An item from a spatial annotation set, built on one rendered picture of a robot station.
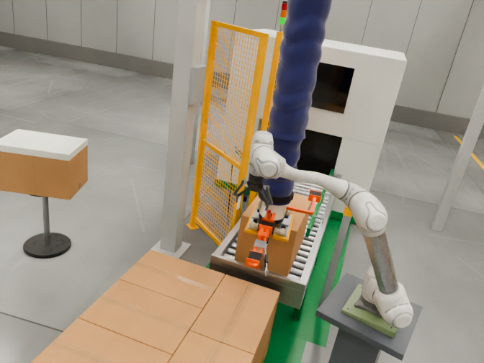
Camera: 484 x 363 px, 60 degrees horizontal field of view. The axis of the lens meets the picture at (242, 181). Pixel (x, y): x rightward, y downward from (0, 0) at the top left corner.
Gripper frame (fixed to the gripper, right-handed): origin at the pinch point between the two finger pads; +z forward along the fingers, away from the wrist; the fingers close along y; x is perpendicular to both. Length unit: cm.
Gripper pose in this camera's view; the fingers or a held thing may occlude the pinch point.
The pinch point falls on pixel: (251, 210)
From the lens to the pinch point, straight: 208.7
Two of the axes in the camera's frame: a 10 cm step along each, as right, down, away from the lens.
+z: -1.4, 9.1, 4.0
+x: -3.2, 3.4, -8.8
